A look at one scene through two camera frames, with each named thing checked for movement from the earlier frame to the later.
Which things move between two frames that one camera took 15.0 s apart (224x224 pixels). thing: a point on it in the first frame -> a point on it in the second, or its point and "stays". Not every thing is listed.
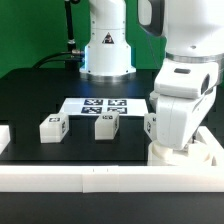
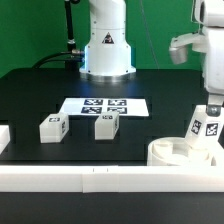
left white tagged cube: (54, 128) stays
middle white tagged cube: (106, 126) stays
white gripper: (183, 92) -> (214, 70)
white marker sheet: (90, 106) stays
